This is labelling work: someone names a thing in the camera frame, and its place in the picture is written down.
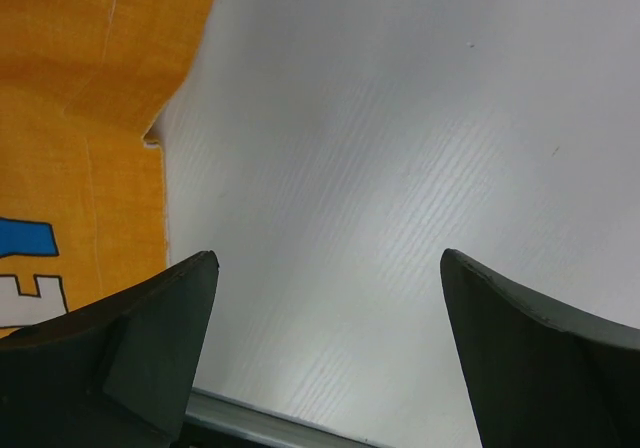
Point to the orange Mickey Mouse placemat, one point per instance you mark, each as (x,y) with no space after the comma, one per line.
(83,193)

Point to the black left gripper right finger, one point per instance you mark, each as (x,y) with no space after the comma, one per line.
(539,372)

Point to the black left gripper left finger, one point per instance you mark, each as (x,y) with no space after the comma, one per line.
(115,373)

